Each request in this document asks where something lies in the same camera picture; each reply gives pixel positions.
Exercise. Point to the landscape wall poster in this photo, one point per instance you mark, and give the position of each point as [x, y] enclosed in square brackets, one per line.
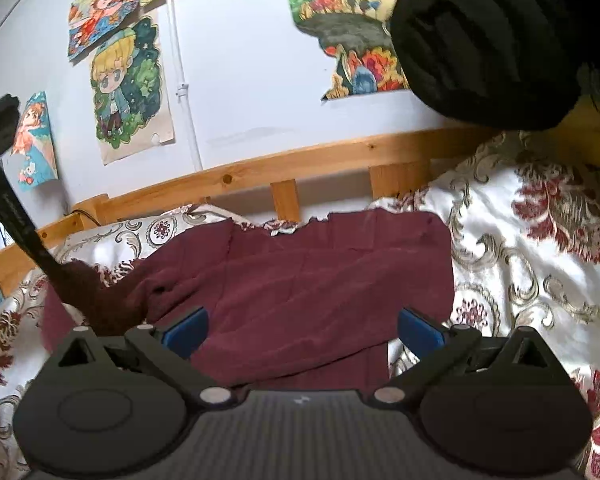
[340, 15]

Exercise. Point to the black hanging jacket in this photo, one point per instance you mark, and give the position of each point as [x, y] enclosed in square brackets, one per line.
[485, 40]

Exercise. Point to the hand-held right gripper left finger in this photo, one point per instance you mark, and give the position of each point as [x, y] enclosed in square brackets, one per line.
[186, 334]

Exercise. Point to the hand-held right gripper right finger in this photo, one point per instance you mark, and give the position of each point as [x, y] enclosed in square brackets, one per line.
[420, 334]

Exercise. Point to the orange-haired cartoon figure wall poster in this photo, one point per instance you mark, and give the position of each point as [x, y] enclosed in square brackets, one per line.
[102, 10]

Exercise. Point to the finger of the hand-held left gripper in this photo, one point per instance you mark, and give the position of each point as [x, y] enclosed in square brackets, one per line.
[20, 225]

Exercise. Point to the floral white bedspread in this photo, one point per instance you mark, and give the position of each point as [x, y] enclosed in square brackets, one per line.
[510, 270]

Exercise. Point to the white wall conduit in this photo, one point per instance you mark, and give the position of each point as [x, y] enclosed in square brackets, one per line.
[182, 85]

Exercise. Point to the small cartoon girl wall poster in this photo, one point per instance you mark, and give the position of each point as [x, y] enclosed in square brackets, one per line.
[34, 145]

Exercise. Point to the maroon cloth garment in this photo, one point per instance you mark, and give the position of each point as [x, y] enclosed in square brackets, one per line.
[305, 285]

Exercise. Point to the wooden bed frame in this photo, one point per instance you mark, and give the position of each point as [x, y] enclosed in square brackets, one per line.
[330, 156]

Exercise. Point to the blond cartoon figure wall poster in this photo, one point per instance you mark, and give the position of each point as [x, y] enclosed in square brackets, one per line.
[125, 90]

